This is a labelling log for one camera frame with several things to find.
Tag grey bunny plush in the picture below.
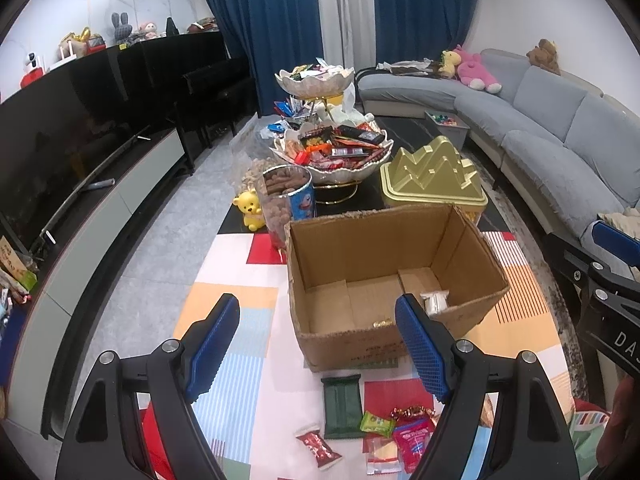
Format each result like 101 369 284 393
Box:
111 11 135 43

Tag gold gift basket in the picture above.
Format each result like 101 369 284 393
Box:
60 26 106 58

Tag clear bag of nuts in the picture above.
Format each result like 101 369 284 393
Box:
240 157 281 196

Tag person's right hand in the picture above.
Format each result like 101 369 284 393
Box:
592 375 640 480

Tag grey television cabinet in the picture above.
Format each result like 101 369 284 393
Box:
0 127 183 441

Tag black television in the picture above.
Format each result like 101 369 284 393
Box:
0 52 153 256

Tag colourful patchwork mat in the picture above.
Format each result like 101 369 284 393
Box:
140 230 576 480

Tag brown cardboard box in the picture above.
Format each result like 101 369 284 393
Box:
284 203 511 373

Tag pile of assorted snack packets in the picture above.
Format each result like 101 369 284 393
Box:
287 62 346 81
282 125 388 168

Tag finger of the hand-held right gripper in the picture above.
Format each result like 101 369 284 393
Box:
592 220 640 281
546 231 609 311

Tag black piano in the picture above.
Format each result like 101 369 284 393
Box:
117 30 258 176

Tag yellow bear toy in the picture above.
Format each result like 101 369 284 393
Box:
232 189 266 232

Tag small white snack packet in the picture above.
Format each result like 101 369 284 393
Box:
419 290 451 317

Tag striped colourful cloth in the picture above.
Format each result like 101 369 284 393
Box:
570 400 612 467

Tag grey speckled rug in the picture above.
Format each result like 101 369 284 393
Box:
480 160 596 401

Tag red gold candy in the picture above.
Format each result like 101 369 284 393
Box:
390 405 438 421

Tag pink plush toy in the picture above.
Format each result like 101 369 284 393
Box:
452 45 502 93

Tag yellow plush toy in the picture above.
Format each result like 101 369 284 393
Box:
437 50 462 79

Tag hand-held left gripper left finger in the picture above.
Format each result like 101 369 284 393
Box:
55 292 241 480

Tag pink red snack packet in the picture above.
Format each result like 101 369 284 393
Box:
392 417 436 473

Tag clear packet with yellow wafer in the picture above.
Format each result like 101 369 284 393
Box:
364 435 403 476

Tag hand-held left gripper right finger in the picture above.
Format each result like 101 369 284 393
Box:
395 294 583 480

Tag gold mountain shaped box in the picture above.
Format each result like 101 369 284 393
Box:
379 135 489 223

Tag beige cloth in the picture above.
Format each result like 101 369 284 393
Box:
597 207 640 233

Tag white sheer curtain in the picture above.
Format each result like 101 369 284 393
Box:
314 0 377 68

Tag blue curtain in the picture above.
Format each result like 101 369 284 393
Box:
192 0 321 118
371 0 488 66

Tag scattered snack packets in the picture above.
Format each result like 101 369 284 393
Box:
260 99 313 136

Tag white tiered lotus snack stand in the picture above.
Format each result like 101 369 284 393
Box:
270 62 396 204

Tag light green snack packet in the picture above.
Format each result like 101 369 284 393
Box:
360 411 397 437

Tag brown teddy bear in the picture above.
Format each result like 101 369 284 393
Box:
526 39 562 75

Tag grey storage bin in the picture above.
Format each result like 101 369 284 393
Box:
424 110 471 148

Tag clear nut jar blue label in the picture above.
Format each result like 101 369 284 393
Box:
256 165 317 251

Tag white plastic bag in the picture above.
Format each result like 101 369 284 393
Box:
327 82 363 126

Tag clutter of small packets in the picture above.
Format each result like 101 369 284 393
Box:
0 235 40 326

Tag grey sofa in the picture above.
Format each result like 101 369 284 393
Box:
357 49 640 241

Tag dark cloth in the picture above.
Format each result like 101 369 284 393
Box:
376 59 441 77

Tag dark green snack packet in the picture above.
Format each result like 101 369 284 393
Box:
320 374 365 441

